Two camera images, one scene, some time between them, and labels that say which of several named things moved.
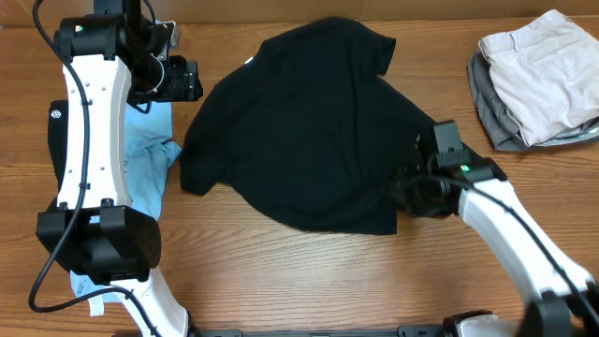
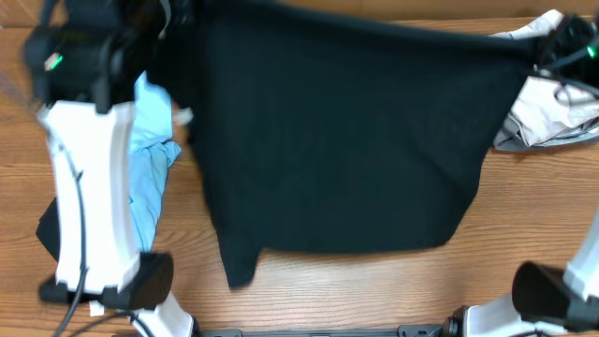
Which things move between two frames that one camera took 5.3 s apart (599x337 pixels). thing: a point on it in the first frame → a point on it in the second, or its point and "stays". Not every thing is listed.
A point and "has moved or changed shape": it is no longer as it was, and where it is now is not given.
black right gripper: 398,191 → 573,29
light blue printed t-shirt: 150,151 stays
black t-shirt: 305,124 has moved or changed shape
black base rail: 403,330 stays
